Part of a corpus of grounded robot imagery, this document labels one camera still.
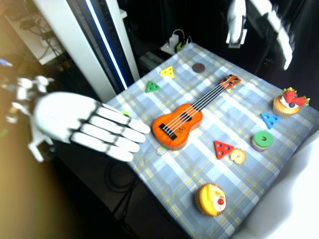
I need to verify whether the beige swirl cookie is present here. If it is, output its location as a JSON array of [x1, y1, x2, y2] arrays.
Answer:
[[229, 148, 247, 165]]

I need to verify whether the white robot body shell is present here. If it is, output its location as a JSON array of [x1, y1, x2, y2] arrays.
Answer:
[[231, 129, 319, 239]]

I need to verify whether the stack of coloured rings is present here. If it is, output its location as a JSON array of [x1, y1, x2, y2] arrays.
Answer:
[[251, 130, 274, 152]]

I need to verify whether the green triangle block with holes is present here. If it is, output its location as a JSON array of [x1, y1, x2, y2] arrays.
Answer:
[[145, 81, 161, 94]]

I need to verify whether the blue plaid tablecloth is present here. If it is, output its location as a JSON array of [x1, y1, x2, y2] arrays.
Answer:
[[106, 42, 314, 239]]

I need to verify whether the white shelf with cables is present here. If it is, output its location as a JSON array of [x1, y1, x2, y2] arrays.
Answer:
[[4, 0, 66, 66]]

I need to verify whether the blue triangle block with holes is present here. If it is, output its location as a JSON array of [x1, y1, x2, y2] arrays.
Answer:
[[260, 112, 281, 129]]

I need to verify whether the white column with blue strip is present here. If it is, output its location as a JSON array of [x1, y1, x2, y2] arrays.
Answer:
[[32, 0, 140, 103]]

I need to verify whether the yellow toy cupcake with cherry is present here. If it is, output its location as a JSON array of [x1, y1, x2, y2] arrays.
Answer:
[[194, 183, 227, 217]]

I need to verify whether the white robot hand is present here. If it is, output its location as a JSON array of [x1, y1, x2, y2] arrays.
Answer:
[[32, 91, 152, 162], [249, 0, 294, 71]]

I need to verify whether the grey box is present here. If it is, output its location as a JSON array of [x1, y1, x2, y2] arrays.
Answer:
[[138, 51, 165, 71]]

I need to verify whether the yellow triangle block with holes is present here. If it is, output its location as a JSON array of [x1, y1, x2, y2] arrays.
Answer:
[[159, 66, 175, 79]]

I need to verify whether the strawberry toy cupcake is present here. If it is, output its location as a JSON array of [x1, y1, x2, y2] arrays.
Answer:
[[272, 87, 311, 118]]

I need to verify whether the white device with green clip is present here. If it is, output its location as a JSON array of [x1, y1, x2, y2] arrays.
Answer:
[[159, 29, 192, 54]]

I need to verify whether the red triangle block with holes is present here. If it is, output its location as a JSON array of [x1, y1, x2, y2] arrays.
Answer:
[[213, 140, 235, 160]]

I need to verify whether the orange toy ukulele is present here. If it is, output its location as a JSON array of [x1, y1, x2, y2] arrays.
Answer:
[[151, 74, 242, 151]]

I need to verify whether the black cable loop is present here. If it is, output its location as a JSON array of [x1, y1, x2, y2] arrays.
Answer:
[[104, 159, 140, 196]]

